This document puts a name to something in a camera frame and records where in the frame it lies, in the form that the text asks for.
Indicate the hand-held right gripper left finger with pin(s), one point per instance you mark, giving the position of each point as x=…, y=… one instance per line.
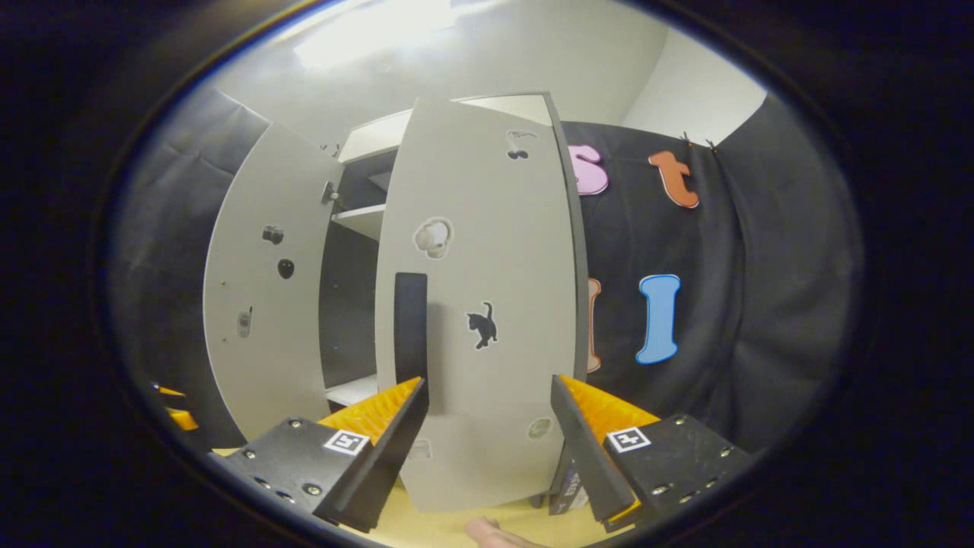
x=388, y=464

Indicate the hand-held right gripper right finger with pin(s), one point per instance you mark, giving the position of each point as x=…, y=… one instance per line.
x=590, y=457

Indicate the black backdrop cloth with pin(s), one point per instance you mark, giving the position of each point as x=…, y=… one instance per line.
x=761, y=266

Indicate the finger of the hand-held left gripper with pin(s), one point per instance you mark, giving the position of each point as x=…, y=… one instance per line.
x=184, y=420
x=171, y=391

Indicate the white door with camera sticker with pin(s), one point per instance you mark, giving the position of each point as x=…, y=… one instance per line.
x=259, y=327

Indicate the white and blue box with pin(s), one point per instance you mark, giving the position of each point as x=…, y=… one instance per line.
x=571, y=491

